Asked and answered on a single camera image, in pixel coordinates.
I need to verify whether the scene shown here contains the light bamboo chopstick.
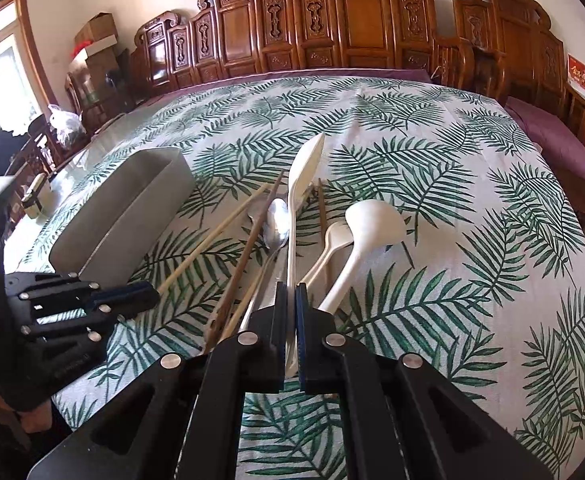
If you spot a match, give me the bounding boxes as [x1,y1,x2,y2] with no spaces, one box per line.
[221,269,264,340]
[158,183,274,296]

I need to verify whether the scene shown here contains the dark brown wooden chopstick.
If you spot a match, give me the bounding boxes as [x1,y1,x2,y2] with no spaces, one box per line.
[202,171,284,354]

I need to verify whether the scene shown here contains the small cream plastic spoon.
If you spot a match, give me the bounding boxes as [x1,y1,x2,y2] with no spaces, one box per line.
[301,220,353,288]

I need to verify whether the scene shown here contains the large metal spoon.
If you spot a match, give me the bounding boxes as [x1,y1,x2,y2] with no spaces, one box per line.
[239,196,290,332]

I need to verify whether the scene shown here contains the cream plastic ladle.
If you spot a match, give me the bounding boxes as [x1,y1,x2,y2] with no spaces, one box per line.
[318,200,406,314]

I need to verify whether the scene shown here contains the cream rice paddle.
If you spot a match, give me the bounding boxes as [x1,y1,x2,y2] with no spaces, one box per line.
[285,133,325,377]

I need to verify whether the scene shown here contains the person's left hand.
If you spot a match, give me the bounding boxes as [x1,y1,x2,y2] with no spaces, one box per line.
[0,396,53,434]

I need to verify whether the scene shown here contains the grey rectangular utensil tray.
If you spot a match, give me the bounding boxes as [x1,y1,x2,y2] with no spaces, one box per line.
[50,148,195,288]

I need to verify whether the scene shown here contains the wooden side chair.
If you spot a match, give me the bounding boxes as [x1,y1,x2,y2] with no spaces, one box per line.
[2,114,94,212]

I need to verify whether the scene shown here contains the green leaf print tablecloth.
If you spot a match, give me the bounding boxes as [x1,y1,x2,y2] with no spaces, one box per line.
[19,75,585,479]

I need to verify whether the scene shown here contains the thin brown chopstick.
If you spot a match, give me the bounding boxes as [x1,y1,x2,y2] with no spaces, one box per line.
[316,178,334,286]

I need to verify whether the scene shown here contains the white plastic bag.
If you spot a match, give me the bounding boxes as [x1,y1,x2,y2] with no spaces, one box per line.
[48,104,86,150]

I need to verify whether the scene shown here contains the stacked cardboard boxes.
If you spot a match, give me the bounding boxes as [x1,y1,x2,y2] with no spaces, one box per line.
[66,12,126,110]

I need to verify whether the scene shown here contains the purple sofa cushion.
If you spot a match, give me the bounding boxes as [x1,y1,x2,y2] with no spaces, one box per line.
[142,66,433,106]

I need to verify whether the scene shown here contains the purple armchair cushion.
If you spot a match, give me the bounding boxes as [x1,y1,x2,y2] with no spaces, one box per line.
[505,96,585,180]

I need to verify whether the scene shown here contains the carved wooden sofa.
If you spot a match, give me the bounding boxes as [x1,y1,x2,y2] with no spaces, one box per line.
[130,0,437,98]

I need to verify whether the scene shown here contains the carved wooden armchair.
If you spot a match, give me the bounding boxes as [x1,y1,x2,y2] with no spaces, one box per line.
[432,0,585,231]

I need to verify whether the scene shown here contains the red gift box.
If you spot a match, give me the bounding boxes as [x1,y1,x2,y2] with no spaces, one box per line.
[567,54,585,99]

